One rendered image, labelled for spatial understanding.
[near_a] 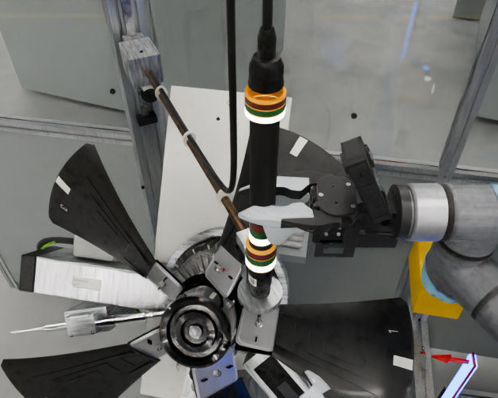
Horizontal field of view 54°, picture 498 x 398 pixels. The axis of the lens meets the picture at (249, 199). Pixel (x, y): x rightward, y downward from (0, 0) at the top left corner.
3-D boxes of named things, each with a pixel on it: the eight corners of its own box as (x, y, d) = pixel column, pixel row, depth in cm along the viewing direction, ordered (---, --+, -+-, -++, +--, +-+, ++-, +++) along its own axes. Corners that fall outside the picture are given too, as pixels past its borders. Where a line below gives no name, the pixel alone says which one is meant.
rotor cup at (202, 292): (168, 341, 91) (145, 370, 78) (177, 265, 90) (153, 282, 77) (245, 354, 89) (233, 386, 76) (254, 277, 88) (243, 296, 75)
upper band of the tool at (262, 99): (238, 108, 53) (238, 85, 51) (273, 99, 54) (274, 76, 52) (255, 129, 50) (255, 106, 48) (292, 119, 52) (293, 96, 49)
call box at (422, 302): (406, 260, 120) (416, 232, 112) (448, 266, 119) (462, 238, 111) (409, 316, 109) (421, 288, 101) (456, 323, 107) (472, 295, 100)
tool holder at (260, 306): (224, 276, 78) (223, 236, 71) (264, 262, 80) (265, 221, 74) (248, 321, 72) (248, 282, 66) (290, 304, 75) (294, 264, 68)
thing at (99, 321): (181, 315, 93) (15, 336, 98) (179, 304, 93) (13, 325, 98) (178, 319, 91) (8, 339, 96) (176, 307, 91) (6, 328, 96)
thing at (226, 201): (144, 75, 107) (143, 69, 106) (150, 73, 107) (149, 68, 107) (245, 245, 72) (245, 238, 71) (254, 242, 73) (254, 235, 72)
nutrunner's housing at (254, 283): (243, 298, 78) (239, 23, 46) (265, 290, 79) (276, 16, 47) (254, 317, 76) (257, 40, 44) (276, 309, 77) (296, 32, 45)
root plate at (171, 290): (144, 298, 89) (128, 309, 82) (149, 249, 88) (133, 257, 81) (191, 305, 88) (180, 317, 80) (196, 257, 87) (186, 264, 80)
